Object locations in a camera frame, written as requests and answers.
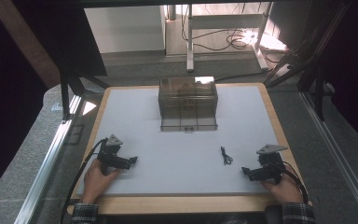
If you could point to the person's right hand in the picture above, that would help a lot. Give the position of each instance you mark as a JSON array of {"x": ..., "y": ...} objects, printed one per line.
[{"x": 287, "y": 190}]

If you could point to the black tripod stands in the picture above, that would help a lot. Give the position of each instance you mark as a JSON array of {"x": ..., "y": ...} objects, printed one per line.
[{"x": 310, "y": 68}]

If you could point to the wooden beam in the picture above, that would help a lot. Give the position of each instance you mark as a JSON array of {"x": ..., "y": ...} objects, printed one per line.
[{"x": 28, "y": 43}]

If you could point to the dark curtain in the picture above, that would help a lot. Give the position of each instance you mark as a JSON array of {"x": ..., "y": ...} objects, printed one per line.
[{"x": 357, "y": 62}]

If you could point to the dark floor socket plate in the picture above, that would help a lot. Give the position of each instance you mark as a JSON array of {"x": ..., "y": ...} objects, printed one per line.
[{"x": 75, "y": 134}]

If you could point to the aluminium rail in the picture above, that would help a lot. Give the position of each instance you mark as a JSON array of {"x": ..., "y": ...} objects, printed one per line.
[
  {"x": 43, "y": 174},
  {"x": 338, "y": 155}
]

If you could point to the white cabinet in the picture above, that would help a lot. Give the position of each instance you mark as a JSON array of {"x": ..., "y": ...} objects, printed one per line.
[{"x": 124, "y": 29}]

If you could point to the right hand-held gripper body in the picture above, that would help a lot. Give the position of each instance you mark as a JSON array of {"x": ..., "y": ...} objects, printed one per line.
[{"x": 268, "y": 168}]

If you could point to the person's left hand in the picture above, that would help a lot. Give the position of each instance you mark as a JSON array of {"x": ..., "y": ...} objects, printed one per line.
[{"x": 94, "y": 185}]

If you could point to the clear smoky plastic drawer box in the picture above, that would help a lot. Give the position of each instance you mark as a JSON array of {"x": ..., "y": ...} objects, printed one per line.
[{"x": 188, "y": 104}]

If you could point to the white metal desk frame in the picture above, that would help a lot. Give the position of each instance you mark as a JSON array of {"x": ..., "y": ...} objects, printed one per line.
[{"x": 190, "y": 46}]

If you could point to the white foam mat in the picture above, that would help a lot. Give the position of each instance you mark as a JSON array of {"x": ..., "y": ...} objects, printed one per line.
[{"x": 180, "y": 168}]

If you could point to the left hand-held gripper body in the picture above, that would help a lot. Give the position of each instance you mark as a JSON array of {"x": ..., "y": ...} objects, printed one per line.
[{"x": 109, "y": 155}]

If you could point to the black metal stand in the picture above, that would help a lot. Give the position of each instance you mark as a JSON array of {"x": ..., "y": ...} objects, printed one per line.
[{"x": 64, "y": 96}]

